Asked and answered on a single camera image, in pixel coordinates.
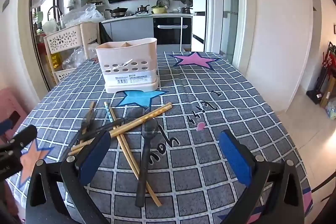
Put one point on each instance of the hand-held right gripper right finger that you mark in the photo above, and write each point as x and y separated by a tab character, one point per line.
233	155

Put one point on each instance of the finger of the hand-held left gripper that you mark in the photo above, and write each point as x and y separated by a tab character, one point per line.
5	126
25	136

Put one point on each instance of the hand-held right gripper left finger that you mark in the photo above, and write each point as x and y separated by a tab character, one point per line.
95	155

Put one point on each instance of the black fork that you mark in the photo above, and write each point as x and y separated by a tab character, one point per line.
105	129

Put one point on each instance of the black spoon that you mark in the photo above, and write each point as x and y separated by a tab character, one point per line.
151	127
89	119

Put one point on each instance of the blue-tipped wooden chopstick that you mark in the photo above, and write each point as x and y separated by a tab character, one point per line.
155	196

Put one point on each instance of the cream plastic utensil holder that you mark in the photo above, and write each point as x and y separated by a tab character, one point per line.
126	66

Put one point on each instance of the pink plastic stool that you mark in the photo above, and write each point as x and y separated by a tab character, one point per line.
10	103

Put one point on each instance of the plaid star-print tablecloth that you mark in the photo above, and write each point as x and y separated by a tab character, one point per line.
223	108

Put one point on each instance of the yellow cooking oil bottle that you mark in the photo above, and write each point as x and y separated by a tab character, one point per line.
55	61

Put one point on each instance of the clear plastic bag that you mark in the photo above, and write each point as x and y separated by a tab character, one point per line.
77	56

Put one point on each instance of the black floor stand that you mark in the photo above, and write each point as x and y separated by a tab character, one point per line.
316	94

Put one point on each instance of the pale green bag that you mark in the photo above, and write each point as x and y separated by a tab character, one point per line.
331	111

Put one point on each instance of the cream plastic storage cart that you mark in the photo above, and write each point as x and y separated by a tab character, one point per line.
65	36

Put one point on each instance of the white plastic bag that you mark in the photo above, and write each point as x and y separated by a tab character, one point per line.
50	27

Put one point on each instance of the flat cardboard box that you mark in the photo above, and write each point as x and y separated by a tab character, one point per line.
328	95

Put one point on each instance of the black cloth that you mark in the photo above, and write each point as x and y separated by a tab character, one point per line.
105	33

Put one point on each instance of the black kitchen faucet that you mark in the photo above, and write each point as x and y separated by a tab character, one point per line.
53	10

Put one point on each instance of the grey kitchen counter cabinets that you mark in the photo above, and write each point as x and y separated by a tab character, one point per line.
131	27

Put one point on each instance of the clear crumpled plastic bags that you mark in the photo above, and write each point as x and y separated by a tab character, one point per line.
81	14

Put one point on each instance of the red hanging decoration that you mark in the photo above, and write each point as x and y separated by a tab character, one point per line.
329	58

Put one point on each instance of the sliding glass door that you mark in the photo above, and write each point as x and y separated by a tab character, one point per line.
231	16

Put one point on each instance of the black built-in oven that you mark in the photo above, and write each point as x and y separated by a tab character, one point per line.
170	29

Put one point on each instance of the black wok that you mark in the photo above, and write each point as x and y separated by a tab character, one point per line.
118	12

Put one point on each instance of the small steel pot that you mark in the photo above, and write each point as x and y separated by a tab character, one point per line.
186	9

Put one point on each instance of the steel cooking pot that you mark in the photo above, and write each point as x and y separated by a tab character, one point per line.
143	8

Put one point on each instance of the white refrigerator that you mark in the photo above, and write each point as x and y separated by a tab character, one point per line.
199	3

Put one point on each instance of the yellow bowl with greens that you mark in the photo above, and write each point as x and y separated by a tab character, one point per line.
158	10

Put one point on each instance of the patterned round plate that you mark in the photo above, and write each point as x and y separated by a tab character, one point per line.
162	1

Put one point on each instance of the grey wall switch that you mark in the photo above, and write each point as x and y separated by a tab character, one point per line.
5	3

